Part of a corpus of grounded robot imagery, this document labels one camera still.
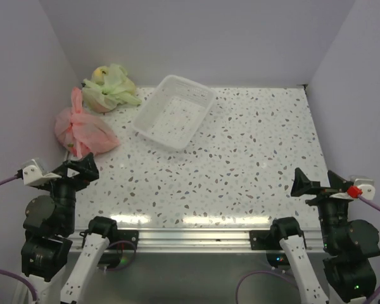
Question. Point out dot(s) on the left black base bracket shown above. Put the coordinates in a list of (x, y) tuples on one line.
[(121, 235)]

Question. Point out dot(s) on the pink plastic bag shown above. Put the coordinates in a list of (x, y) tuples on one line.
[(82, 133)]

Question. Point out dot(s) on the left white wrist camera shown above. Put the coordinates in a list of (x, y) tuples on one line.
[(34, 174)]

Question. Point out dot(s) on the aluminium mounting rail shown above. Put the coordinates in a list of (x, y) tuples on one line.
[(193, 240)]

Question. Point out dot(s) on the right black base bracket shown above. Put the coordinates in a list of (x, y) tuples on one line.
[(269, 240)]

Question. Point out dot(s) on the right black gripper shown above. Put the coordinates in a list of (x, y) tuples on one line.
[(336, 182)]

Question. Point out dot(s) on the green plastic bag with fruit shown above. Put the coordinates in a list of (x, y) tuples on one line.
[(109, 87)]

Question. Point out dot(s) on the black base bracket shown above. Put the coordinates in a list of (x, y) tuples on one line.
[(121, 235), (269, 240)]

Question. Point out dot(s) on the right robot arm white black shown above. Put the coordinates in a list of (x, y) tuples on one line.
[(349, 243)]

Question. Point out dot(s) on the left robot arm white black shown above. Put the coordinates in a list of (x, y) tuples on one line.
[(49, 223)]

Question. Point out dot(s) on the white plastic basket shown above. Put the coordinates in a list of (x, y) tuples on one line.
[(174, 112)]

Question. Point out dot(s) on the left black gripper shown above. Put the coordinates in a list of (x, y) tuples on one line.
[(87, 171)]

